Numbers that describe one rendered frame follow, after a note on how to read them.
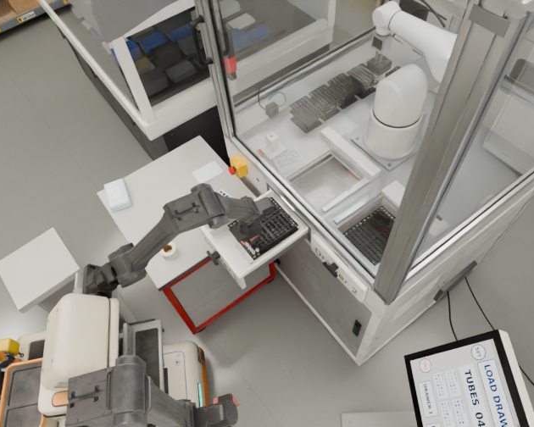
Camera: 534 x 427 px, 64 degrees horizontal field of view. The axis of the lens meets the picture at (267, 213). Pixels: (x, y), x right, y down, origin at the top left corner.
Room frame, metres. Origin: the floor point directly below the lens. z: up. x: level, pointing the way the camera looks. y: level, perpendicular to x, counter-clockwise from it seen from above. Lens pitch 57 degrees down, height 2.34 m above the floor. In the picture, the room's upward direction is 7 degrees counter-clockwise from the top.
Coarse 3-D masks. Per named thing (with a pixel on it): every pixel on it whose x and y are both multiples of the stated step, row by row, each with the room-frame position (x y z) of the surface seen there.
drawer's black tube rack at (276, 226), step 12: (276, 204) 0.98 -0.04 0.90; (264, 216) 0.93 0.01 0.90; (276, 216) 0.93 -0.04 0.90; (288, 216) 0.92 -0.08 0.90; (264, 228) 0.88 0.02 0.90; (276, 228) 0.87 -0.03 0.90; (288, 228) 0.86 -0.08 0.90; (264, 240) 0.82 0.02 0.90; (276, 240) 0.82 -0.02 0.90; (264, 252) 0.79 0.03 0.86
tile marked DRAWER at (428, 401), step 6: (420, 384) 0.22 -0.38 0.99; (426, 384) 0.21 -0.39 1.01; (420, 390) 0.20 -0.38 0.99; (426, 390) 0.20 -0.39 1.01; (432, 390) 0.20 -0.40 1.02; (420, 396) 0.19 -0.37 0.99; (426, 396) 0.18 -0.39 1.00; (432, 396) 0.18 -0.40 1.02; (426, 402) 0.17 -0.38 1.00; (432, 402) 0.16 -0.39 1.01; (426, 408) 0.15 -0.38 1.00; (432, 408) 0.15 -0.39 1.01; (426, 414) 0.14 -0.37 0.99; (432, 414) 0.13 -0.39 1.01; (438, 414) 0.13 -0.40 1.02
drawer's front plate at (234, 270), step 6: (204, 228) 0.90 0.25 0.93; (204, 234) 0.88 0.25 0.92; (210, 234) 0.87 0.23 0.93; (204, 240) 0.91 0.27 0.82; (210, 240) 0.84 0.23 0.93; (216, 246) 0.81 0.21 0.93; (222, 252) 0.78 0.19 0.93; (222, 258) 0.77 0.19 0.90; (228, 258) 0.75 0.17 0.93; (228, 264) 0.73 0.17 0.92; (234, 264) 0.72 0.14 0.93; (228, 270) 0.75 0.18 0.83; (234, 270) 0.70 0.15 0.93; (234, 276) 0.71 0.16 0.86; (240, 276) 0.67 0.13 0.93; (240, 282) 0.67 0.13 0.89
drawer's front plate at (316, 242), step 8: (312, 240) 0.80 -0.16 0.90; (320, 240) 0.78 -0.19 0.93; (312, 248) 0.79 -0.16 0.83; (320, 248) 0.75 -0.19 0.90; (328, 248) 0.74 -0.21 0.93; (320, 256) 0.75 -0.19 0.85; (328, 256) 0.71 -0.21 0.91; (336, 256) 0.70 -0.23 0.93; (328, 264) 0.71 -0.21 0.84; (344, 264) 0.66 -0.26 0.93; (344, 272) 0.64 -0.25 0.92; (352, 272) 0.63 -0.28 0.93; (344, 280) 0.63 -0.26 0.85; (352, 280) 0.60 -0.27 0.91; (352, 288) 0.60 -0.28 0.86; (360, 288) 0.57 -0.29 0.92; (360, 296) 0.56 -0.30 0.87
